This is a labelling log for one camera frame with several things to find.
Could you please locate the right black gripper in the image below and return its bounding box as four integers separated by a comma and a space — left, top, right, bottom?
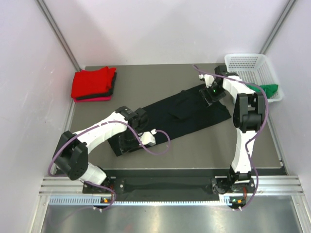
200, 82, 226, 107

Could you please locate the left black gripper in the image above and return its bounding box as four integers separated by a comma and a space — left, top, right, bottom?
119, 130, 142, 154

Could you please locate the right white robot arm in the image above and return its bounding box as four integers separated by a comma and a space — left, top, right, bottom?
199, 66, 267, 194

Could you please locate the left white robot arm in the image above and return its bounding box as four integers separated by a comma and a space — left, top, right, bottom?
52, 106, 148, 193

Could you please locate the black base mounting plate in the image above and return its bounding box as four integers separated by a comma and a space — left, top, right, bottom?
82, 177, 258, 201

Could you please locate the folded pink t shirt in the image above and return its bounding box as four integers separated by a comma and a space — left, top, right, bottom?
73, 96, 111, 103

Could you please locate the white plastic basket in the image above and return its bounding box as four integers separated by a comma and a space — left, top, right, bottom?
224, 53, 284, 106

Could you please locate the green crumpled t shirt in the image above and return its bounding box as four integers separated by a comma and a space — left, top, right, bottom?
246, 84, 278, 99

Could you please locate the folded red t shirt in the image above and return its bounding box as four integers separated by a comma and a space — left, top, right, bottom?
71, 67, 116, 99

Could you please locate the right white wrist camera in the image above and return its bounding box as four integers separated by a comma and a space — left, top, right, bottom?
199, 74, 215, 88

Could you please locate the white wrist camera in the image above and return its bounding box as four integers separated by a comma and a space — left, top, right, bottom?
199, 74, 215, 88
138, 129, 156, 146

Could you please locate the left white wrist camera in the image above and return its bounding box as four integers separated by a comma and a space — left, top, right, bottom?
138, 129, 156, 146

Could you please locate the slotted grey cable duct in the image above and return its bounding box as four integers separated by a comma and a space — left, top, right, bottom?
49, 196, 242, 207

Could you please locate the aluminium front rail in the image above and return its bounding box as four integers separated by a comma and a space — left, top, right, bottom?
39, 176, 303, 195

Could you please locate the right aluminium corner post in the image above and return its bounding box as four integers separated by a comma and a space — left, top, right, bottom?
259, 0, 298, 54

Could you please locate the aluminium corner post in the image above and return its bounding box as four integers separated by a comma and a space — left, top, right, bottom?
35, 0, 81, 71
259, 0, 298, 54

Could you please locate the left aluminium corner post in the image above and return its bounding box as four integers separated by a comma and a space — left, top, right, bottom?
35, 0, 81, 71

